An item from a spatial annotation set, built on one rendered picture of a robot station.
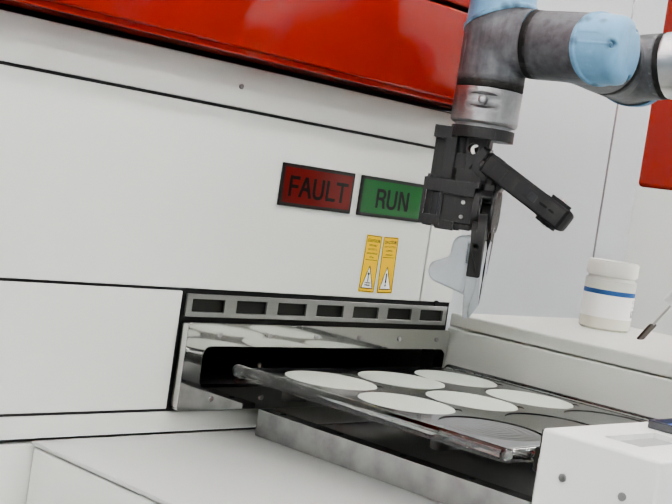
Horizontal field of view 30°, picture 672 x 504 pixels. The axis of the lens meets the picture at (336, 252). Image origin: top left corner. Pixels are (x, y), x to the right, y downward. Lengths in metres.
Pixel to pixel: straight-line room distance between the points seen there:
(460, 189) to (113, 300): 0.40
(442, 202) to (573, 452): 0.56
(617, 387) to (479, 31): 0.45
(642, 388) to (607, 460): 0.62
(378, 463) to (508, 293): 3.05
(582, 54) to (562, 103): 3.10
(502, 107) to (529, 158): 2.92
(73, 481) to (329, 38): 0.54
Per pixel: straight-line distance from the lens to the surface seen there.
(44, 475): 1.25
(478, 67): 1.39
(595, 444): 0.88
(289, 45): 1.33
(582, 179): 4.58
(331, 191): 1.45
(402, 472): 1.26
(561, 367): 1.55
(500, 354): 1.60
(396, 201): 1.54
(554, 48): 1.35
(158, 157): 1.29
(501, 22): 1.39
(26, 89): 1.20
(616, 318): 1.75
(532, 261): 4.39
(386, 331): 1.55
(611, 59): 1.33
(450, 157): 1.40
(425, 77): 1.49
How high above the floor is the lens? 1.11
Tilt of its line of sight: 3 degrees down
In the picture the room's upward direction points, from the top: 8 degrees clockwise
